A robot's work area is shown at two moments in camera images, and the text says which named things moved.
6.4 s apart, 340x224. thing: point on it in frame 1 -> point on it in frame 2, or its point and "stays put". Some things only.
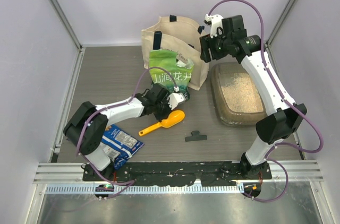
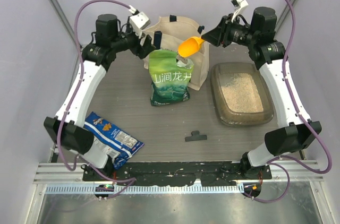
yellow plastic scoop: x=173 y=117 -> x=189 y=46
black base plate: x=210 y=173 stays put
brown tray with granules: x=237 y=100 stays put
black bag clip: x=195 y=136 stays put
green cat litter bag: x=167 y=70 stays put
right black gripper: x=206 y=43 -> x=221 y=33
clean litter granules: x=241 y=95 stays put
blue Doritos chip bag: x=123 y=141 stays put
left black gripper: x=161 y=117 -> x=147 y=48
